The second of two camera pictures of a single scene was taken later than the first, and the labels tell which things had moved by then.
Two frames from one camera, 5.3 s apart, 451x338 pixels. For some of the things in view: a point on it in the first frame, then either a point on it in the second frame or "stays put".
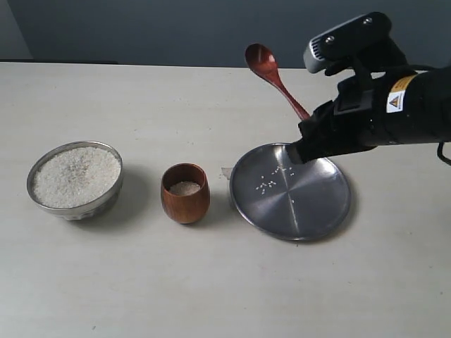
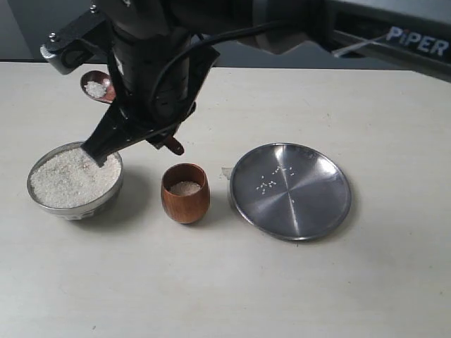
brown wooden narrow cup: [185, 191] stays put
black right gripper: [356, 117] → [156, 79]
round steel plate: [287, 200] stays put
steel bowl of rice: [75, 180] stays put
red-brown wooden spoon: [264, 62] → [99, 85]
